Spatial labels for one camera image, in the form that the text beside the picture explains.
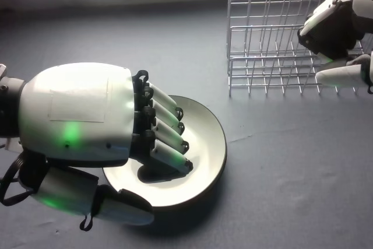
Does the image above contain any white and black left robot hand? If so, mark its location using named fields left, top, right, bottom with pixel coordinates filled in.
left=17, top=62, right=193, bottom=232

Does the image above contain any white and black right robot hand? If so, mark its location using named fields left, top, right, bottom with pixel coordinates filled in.
left=297, top=0, right=373, bottom=94

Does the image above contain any grey table cloth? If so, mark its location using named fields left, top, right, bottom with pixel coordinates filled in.
left=0, top=0, right=373, bottom=249

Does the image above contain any silver wire dish rack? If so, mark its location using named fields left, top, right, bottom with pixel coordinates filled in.
left=226, top=0, right=373, bottom=97

